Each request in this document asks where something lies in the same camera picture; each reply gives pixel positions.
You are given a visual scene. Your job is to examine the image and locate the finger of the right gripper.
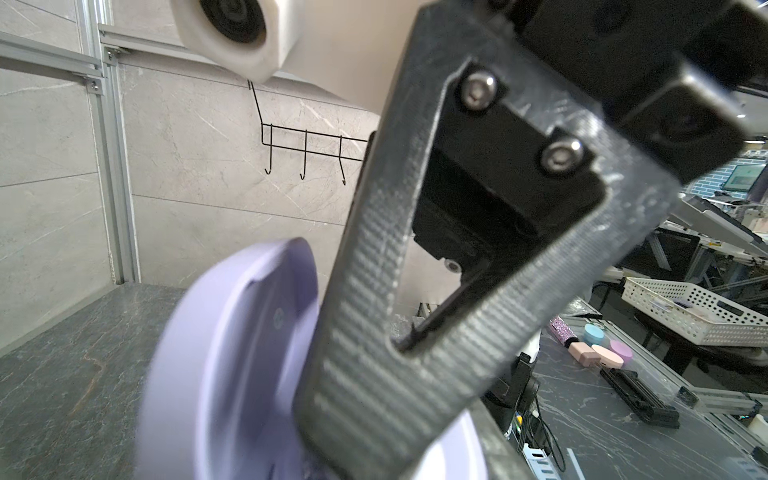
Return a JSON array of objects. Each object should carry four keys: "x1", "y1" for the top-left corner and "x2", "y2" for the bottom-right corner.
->
[{"x1": 294, "y1": 1, "x2": 679, "y2": 479}]

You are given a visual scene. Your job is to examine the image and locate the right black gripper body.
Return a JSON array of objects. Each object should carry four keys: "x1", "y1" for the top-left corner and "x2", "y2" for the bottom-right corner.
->
[{"x1": 413, "y1": 0, "x2": 768, "y2": 313}]

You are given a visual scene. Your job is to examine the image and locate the purple earbud charging case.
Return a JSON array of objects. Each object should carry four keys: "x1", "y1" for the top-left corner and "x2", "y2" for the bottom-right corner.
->
[{"x1": 134, "y1": 236, "x2": 490, "y2": 480}]

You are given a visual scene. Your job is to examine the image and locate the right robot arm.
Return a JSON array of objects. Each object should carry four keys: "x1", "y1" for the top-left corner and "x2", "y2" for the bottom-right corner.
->
[{"x1": 293, "y1": 1, "x2": 767, "y2": 479}]

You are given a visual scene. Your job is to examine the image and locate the black stapler tool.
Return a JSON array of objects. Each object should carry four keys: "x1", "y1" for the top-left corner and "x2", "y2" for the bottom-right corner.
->
[{"x1": 600, "y1": 367, "x2": 680, "y2": 429}]

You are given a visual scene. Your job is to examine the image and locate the white perforated tray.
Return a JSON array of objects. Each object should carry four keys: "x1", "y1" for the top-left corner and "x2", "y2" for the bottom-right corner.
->
[{"x1": 622, "y1": 277, "x2": 767, "y2": 347}]

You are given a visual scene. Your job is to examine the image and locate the black wall hook rack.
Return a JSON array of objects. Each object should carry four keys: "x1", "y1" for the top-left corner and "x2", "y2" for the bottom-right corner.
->
[{"x1": 246, "y1": 79, "x2": 369, "y2": 186}]

